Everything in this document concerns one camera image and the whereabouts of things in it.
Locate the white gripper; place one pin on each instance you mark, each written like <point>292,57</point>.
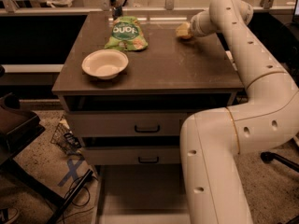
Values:
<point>195,30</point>

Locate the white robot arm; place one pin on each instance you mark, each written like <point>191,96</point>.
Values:
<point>210,139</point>

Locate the grey drawer cabinet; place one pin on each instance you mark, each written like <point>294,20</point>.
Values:
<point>169,76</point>

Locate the lower grey drawer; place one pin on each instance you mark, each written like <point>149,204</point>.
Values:
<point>130,155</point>

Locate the grey drawer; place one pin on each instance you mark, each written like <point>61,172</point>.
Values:
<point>130,155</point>
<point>120,124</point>

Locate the middle grey drawer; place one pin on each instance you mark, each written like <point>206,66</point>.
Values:
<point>120,124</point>

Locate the green chip bag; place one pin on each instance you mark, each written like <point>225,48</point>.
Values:
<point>126,35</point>

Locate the dark energy drink can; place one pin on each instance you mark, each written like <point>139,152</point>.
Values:
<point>116,8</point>

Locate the white paper bowl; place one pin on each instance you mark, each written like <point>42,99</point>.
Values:
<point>105,63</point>

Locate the black chair base leg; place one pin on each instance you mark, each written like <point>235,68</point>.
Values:
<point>267,157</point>

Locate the sneaker bottom left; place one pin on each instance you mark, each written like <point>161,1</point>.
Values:
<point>8,215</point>

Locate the wire basket on floor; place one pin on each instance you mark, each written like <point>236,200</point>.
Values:
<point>64,139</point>

